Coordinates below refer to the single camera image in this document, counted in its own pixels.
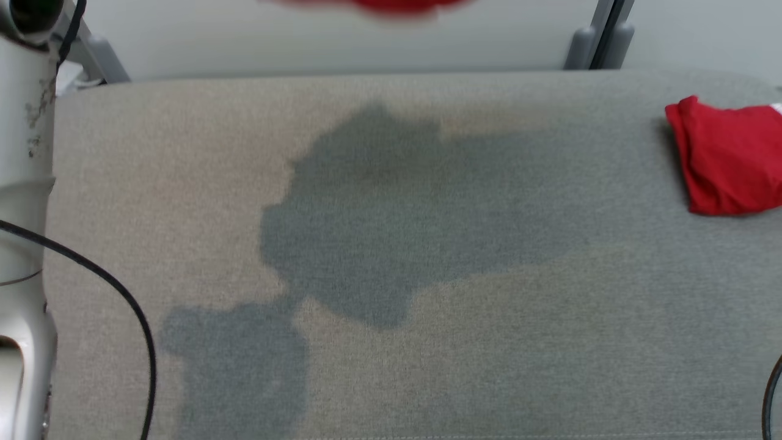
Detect red shorts with white band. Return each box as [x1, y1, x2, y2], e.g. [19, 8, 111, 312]
[665, 95, 782, 218]

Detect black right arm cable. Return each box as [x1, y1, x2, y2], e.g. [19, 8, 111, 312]
[761, 353, 782, 440]

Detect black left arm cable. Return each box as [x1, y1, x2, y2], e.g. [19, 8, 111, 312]
[0, 219, 158, 440]

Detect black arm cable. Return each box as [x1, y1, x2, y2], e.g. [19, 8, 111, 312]
[761, 353, 782, 440]
[0, 219, 158, 440]

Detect red shirt with striped trim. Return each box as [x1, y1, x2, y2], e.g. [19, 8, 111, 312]
[263, 0, 478, 20]

